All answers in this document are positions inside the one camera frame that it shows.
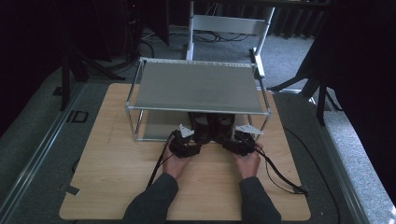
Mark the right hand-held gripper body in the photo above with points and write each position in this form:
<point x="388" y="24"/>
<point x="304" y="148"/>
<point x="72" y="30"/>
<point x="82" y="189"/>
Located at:
<point x="241" y="144"/>

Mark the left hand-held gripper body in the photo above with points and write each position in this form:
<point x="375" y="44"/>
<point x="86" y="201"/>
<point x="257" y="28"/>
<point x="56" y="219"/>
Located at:
<point x="185" y="146"/>

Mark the black leather shoe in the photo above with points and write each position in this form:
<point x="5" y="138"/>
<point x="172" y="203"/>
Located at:
<point x="224" y="127"/>
<point x="201" y="127"/>

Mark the metal shoe rack grey shelves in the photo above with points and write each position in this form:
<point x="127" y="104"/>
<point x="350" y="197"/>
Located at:
<point x="199" y="87"/>

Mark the person's left hand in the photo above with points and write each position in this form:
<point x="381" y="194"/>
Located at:
<point x="175" y="165"/>

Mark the person's right hand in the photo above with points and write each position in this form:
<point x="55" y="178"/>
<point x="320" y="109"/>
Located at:
<point x="248" y="165"/>

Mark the black tripod stand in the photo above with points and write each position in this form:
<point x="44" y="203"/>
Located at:
<point x="67" y="77"/>
<point x="320" y="93"/>

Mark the black floor plate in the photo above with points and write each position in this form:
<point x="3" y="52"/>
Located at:
<point x="78" y="116"/>

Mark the white metal stand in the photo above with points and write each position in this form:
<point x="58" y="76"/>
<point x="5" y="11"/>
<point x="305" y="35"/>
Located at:
<point x="229" y="24"/>

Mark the grey tape strip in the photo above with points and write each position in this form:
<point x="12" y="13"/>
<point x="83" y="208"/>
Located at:
<point x="70" y="189"/>

